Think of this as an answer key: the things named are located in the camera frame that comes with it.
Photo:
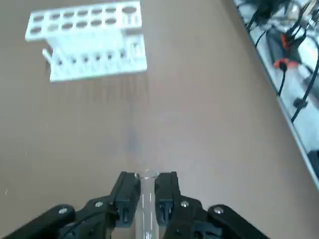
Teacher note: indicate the glass test tube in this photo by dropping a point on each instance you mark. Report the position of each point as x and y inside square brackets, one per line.
[147, 199]

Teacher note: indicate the black orange power connector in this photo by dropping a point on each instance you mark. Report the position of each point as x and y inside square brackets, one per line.
[282, 39]

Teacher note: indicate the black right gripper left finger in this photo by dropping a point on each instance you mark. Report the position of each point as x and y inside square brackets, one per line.
[124, 194]

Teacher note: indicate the white test tube rack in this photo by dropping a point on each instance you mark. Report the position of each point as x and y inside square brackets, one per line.
[99, 67]

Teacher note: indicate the metal table edge rail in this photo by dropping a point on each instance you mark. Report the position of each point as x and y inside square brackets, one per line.
[282, 100]

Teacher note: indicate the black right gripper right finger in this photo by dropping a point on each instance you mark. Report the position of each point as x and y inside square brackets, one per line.
[169, 194]

